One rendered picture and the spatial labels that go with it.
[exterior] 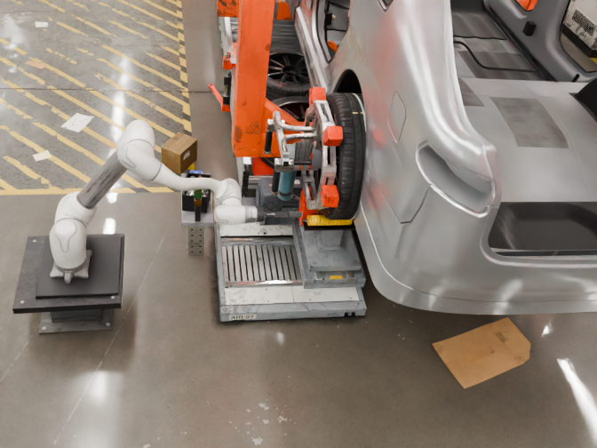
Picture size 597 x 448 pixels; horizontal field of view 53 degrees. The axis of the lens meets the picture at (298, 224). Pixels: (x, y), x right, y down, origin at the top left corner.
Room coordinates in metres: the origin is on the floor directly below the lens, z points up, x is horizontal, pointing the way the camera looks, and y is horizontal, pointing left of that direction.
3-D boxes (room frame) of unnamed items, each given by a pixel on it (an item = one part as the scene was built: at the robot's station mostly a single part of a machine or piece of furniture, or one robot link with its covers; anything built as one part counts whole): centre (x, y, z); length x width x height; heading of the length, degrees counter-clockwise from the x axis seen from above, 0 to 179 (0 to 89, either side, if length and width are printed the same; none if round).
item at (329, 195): (2.25, -0.12, 0.85); 0.09 x 0.08 x 0.07; 15
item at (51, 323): (2.00, 1.11, 0.15); 0.50 x 0.50 x 0.30; 16
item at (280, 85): (4.11, 0.25, 0.39); 0.66 x 0.66 x 0.24
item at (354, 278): (2.60, -0.20, 0.13); 0.50 x 0.36 x 0.10; 15
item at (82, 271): (1.98, 1.11, 0.35); 0.22 x 0.18 x 0.06; 13
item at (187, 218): (2.54, 0.59, 0.44); 0.43 x 0.17 x 0.03; 15
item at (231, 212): (2.24, 0.36, 0.64); 0.16 x 0.13 x 0.11; 105
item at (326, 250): (2.60, -0.20, 0.32); 0.40 x 0.30 x 0.28; 15
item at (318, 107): (2.55, -0.04, 0.85); 0.54 x 0.07 x 0.54; 15
